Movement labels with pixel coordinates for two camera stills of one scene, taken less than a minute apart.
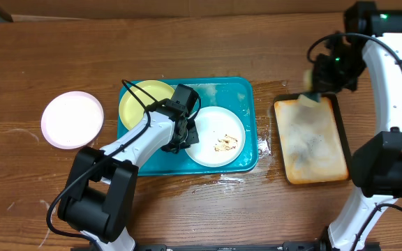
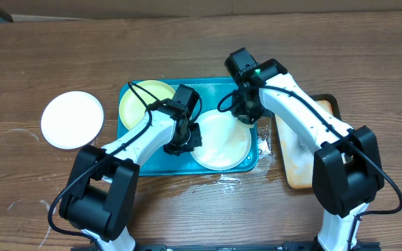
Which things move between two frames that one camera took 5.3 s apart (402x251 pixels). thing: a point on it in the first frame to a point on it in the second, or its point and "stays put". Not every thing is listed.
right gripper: (322, 85) to (240, 112)
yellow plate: (130, 111) stays put
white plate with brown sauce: (72, 120) stays put
